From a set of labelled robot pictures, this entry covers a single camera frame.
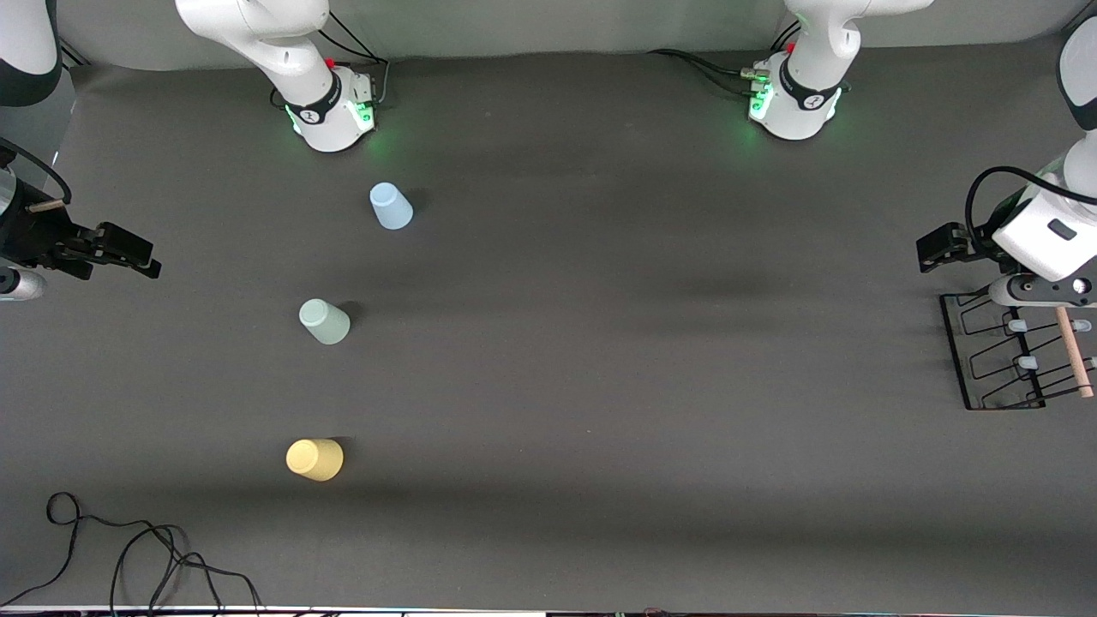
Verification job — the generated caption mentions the black wire cup holder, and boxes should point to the black wire cup holder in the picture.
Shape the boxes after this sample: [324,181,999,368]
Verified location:
[939,291,1097,411]

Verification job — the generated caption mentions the pale green plastic cup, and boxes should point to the pale green plastic cup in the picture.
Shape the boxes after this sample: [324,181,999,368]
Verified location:
[298,298,351,346]

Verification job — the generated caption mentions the yellow plastic cup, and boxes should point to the yellow plastic cup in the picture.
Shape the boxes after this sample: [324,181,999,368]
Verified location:
[285,438,345,482]

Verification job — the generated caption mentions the light blue plastic cup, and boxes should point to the light blue plastic cup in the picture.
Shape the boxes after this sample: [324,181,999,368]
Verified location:
[369,182,414,231]

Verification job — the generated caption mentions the dark grey table cover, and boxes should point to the dark grey table cover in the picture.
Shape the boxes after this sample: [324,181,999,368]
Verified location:
[0,33,1097,614]

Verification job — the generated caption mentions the loose black cable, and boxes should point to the loose black cable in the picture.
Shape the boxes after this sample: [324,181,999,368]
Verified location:
[0,491,262,611]

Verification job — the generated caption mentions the black right arm base cables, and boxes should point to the black right arm base cables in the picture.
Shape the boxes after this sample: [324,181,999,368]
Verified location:
[270,9,392,112]

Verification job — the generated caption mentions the black arm base cables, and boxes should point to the black arm base cables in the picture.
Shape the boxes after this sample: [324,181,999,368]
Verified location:
[270,9,392,112]
[647,21,802,95]

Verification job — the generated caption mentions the black left arm base cables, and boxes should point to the black left arm base cables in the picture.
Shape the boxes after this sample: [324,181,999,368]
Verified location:
[647,21,802,95]

